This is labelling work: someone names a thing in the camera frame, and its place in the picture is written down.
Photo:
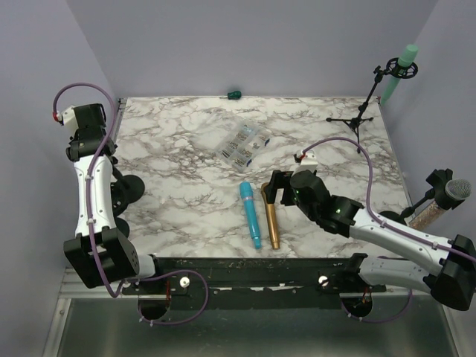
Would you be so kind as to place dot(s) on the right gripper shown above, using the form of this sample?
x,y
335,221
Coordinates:
x,y
279,179

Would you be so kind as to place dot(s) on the black blue-microphone desk stand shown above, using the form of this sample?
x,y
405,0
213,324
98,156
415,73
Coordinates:
x,y
126,188

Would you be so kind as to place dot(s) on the green handled screwdriver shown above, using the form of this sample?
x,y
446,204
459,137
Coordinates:
x,y
234,95

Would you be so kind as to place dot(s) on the gold microphone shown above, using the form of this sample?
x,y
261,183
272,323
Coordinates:
x,y
273,230

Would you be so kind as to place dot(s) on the aluminium frame rail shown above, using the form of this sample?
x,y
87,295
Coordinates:
x,y
73,287

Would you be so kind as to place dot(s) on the silver mesh head microphone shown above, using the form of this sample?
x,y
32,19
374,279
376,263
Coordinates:
x,y
448,194

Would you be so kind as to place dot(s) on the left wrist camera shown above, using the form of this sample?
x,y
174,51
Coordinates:
x,y
66,118

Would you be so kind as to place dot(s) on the mint green microphone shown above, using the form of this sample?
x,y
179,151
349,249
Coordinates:
x,y
401,68

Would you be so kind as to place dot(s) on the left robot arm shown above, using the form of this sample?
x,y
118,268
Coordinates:
x,y
100,250

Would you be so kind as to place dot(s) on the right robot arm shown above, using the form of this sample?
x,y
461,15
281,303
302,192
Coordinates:
x,y
442,267

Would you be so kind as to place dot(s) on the blue microphone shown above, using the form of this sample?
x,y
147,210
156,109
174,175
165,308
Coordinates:
x,y
246,195

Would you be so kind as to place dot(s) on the clear plastic packet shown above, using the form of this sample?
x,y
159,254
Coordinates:
x,y
242,144

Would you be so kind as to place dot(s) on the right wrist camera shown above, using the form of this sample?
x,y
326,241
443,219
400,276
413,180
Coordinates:
x,y
306,161

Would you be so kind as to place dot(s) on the black shock mount desk stand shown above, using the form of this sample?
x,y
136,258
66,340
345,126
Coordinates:
x,y
119,205

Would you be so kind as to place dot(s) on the black tripod microphone stand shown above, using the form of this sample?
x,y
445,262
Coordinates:
x,y
354,123

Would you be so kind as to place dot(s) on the black stand holding silver microphone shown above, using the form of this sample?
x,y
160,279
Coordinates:
x,y
438,180

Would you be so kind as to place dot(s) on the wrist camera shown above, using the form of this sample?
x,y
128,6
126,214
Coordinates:
x,y
306,161
66,118

